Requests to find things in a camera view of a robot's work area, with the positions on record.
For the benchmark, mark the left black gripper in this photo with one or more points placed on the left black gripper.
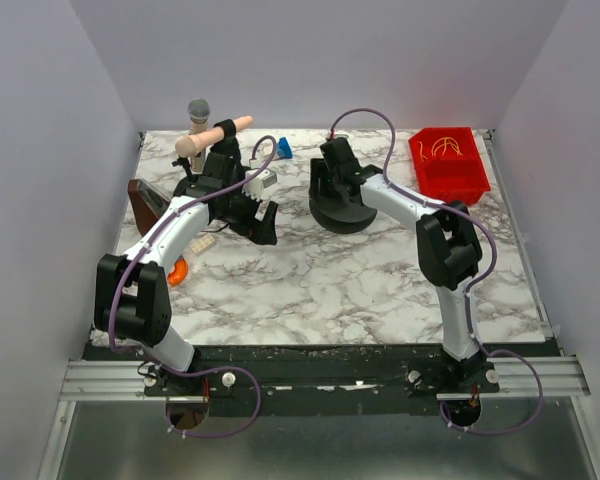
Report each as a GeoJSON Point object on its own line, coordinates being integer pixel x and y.
{"type": "Point", "coordinates": [250, 216]}

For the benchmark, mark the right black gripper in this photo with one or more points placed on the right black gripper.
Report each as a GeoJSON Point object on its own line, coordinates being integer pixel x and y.
{"type": "Point", "coordinates": [323, 180]}

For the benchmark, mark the black cable spool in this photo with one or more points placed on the black cable spool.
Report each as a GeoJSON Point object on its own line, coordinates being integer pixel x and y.
{"type": "Point", "coordinates": [343, 224]}

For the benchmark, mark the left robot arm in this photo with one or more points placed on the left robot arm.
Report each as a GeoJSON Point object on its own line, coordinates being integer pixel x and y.
{"type": "Point", "coordinates": [132, 293]}

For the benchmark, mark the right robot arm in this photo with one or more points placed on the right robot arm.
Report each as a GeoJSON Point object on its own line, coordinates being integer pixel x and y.
{"type": "Point", "coordinates": [447, 246]}

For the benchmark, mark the white toy brick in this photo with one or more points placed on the white toy brick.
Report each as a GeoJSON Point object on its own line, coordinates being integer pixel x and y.
{"type": "Point", "coordinates": [203, 244]}

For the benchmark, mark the blue and white block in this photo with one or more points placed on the blue and white block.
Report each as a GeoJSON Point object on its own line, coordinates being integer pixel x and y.
{"type": "Point", "coordinates": [284, 150]}

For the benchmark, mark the pink wooden microphone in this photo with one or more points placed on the pink wooden microphone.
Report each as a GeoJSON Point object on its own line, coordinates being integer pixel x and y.
{"type": "Point", "coordinates": [191, 145]}

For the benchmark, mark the orange curved track piece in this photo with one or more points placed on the orange curved track piece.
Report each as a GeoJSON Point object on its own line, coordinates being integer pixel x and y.
{"type": "Point", "coordinates": [179, 272]}

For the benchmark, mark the brown wooden metronome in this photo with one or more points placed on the brown wooden metronome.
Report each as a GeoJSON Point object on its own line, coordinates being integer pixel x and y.
{"type": "Point", "coordinates": [148, 204]}

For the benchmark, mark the red plastic bin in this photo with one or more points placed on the red plastic bin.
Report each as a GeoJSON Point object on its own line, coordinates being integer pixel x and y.
{"type": "Point", "coordinates": [448, 165]}

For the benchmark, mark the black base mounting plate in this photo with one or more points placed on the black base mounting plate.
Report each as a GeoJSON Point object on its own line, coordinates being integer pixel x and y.
{"type": "Point", "coordinates": [327, 380]}

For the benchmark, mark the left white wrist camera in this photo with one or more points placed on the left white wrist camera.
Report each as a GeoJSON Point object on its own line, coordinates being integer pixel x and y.
{"type": "Point", "coordinates": [256, 187]}

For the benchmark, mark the aluminium frame rail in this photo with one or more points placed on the aluminium frame rail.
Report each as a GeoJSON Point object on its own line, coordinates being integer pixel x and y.
{"type": "Point", "coordinates": [119, 381]}

